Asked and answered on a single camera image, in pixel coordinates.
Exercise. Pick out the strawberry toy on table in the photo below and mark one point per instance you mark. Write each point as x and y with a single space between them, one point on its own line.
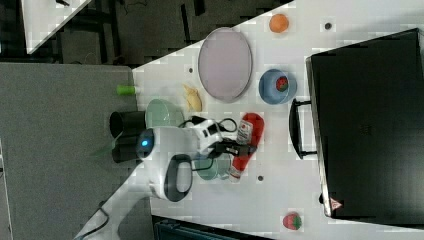
292 221

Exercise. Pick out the white background table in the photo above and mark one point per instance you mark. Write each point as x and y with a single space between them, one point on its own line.
43 18

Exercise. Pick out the green mug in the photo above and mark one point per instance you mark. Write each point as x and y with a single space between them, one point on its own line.
217 168

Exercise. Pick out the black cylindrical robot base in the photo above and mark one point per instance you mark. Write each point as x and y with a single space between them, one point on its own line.
125 127

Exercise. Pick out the black oven appliance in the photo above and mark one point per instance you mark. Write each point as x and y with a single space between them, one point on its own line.
367 108

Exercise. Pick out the red plush ketchup bottle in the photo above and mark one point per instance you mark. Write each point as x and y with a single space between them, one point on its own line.
250 132

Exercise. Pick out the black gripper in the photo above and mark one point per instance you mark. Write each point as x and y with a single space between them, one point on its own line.
232 147

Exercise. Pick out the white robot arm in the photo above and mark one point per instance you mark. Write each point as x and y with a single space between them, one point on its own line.
165 172

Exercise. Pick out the large green bowl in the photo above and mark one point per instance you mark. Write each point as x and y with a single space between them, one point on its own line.
160 112

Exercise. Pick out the yellow plush banana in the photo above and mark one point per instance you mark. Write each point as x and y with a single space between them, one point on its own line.
192 98

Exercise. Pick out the blue bowl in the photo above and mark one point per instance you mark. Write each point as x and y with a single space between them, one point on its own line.
275 87

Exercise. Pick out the black oven door handle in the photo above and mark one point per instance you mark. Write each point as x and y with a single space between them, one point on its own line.
295 128

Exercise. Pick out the lilac oval plate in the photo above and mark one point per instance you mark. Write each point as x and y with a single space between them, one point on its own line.
225 64

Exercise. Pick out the orange fruit toy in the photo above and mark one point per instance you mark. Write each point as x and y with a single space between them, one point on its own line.
278 23

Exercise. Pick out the green cylinder marker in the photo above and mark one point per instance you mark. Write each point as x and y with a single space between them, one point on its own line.
123 90

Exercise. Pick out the strawberry in blue bowl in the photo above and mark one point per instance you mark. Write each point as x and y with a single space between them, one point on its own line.
282 84

